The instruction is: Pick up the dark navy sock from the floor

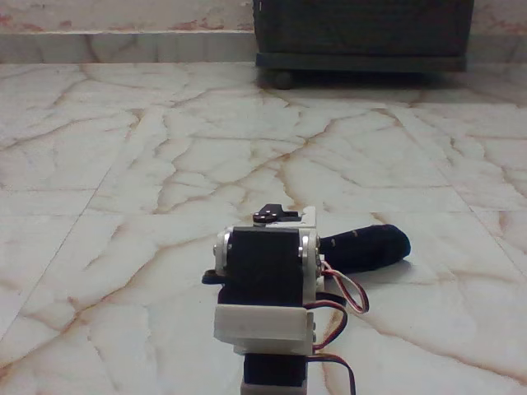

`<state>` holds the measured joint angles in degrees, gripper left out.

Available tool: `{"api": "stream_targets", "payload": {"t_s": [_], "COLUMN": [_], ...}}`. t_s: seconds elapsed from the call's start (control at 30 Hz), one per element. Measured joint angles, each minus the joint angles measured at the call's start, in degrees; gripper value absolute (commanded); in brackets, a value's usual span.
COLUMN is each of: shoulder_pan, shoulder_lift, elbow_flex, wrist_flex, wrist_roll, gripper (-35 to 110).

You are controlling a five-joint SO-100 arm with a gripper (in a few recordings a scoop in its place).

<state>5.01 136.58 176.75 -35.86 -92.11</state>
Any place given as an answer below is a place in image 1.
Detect black cloth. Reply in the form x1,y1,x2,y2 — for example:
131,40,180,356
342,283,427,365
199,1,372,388
201,224,413,305

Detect red and white looped cable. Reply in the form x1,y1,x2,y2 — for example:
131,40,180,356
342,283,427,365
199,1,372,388
320,262,371,317

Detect brown and red servo cable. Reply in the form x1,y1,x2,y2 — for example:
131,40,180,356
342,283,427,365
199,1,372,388
303,299,358,395

